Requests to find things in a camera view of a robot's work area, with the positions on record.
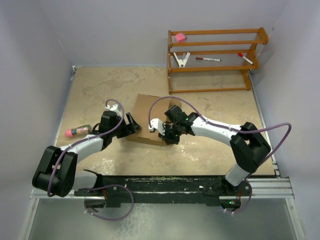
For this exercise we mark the wooden three-tier rack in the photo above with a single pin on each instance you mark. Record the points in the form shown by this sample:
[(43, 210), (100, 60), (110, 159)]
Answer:
[(178, 54)]

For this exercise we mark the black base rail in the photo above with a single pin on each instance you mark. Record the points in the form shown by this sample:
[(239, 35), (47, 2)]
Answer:
[(211, 190)]

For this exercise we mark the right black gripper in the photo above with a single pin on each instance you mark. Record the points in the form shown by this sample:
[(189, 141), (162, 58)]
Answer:
[(167, 139)]

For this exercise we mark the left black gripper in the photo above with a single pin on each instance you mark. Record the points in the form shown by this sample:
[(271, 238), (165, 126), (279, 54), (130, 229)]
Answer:
[(129, 129)]

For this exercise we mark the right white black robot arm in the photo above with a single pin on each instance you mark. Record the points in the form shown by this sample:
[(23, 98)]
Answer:
[(249, 147)]

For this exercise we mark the small pink green object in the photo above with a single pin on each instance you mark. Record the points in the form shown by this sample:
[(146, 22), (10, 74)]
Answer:
[(78, 131)]

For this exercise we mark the brown-capped white marker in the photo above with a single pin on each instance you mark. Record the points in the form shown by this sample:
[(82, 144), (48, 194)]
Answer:
[(208, 59)]

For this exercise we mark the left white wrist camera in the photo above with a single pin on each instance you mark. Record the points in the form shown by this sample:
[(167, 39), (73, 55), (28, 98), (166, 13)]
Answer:
[(117, 108)]

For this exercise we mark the pink eraser block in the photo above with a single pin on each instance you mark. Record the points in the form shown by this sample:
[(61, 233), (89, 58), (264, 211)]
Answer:
[(180, 37)]

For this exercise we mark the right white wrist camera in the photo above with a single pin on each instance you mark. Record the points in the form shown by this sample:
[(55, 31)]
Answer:
[(156, 125)]

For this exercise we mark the red-capped white marker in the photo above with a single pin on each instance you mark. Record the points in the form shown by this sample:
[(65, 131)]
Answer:
[(245, 58)]

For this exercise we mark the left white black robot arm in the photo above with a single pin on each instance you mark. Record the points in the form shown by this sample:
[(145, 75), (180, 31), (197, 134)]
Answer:
[(56, 172)]

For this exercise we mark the aluminium extrusion frame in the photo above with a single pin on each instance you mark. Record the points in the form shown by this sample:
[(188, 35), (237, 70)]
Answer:
[(270, 215)]

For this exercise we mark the brown cardboard box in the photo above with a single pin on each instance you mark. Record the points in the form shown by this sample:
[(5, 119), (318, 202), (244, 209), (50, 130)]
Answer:
[(140, 114)]

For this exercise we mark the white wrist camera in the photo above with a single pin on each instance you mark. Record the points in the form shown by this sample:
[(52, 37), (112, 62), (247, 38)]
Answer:
[(117, 108), (156, 125)]

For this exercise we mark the white clamp tool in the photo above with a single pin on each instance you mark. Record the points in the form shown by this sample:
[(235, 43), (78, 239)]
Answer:
[(182, 62)]

